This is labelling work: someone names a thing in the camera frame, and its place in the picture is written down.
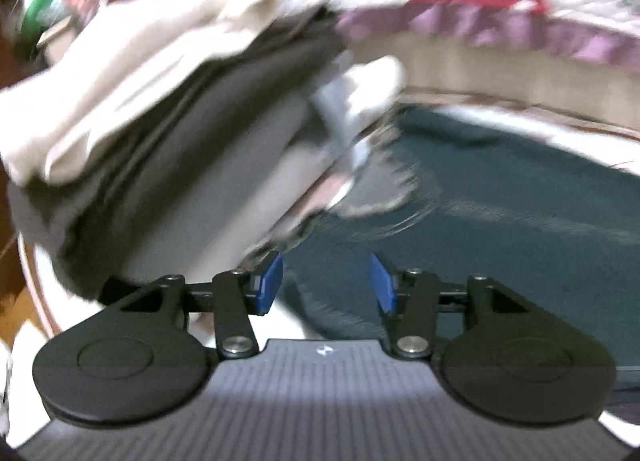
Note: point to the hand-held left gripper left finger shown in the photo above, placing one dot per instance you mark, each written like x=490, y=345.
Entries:
x=270, y=282

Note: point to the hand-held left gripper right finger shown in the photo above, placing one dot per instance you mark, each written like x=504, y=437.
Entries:
x=382, y=287

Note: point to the white folded garment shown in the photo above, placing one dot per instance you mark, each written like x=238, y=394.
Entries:
x=375, y=86

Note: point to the dark green garment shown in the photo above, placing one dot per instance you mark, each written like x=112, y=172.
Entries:
x=500, y=201

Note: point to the grey folded garment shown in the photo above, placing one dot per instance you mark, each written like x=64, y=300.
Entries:
x=240, y=176

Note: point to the cardboard box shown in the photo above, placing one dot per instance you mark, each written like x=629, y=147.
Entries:
x=55, y=33

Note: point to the beige bed base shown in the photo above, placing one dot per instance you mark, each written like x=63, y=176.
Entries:
x=500, y=76

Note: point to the white patterned floor mat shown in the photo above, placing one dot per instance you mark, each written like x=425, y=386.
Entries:
x=55, y=286

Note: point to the stack of folded clothes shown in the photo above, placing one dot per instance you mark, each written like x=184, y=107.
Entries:
x=200, y=101

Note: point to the cream folded garment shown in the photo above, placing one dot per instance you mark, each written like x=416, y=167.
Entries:
x=125, y=66

